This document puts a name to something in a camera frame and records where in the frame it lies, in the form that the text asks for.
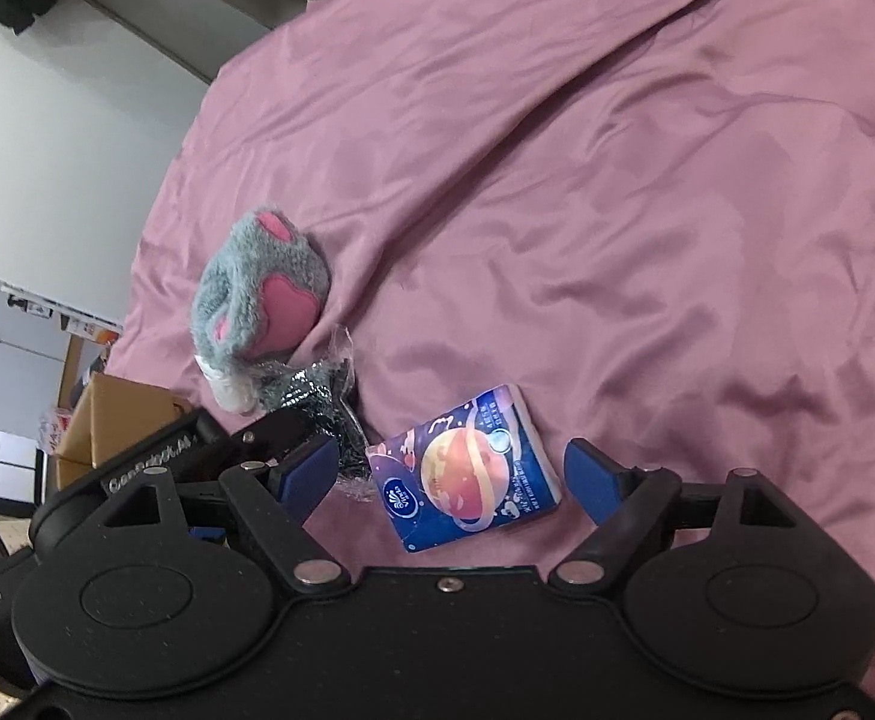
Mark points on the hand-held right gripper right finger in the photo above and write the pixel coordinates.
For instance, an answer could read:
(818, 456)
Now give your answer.
(592, 477)

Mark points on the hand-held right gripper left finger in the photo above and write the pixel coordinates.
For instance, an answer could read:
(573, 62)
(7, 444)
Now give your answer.
(308, 478)

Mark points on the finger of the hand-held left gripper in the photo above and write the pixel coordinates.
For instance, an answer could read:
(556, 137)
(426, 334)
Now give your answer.
(271, 435)

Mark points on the clear crinkled plastic bag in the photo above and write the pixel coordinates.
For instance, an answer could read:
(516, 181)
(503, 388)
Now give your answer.
(325, 397)

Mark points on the blue planet-print tissue packet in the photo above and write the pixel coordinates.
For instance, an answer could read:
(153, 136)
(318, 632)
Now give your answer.
(464, 478)

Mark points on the grey and pink plush toy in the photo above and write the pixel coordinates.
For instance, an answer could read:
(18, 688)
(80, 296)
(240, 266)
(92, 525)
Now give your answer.
(265, 292)

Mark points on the brown cardboard box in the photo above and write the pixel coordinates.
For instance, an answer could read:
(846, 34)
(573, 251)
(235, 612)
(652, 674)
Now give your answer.
(119, 420)

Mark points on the red and white packet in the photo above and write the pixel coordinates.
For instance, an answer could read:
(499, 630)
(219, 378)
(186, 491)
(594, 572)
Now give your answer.
(56, 431)

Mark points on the white cabinet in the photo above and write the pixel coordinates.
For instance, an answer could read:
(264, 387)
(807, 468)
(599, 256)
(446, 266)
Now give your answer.
(10, 330)

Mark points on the purple bed sheet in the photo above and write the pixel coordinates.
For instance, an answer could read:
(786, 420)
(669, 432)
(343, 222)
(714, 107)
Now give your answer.
(557, 202)

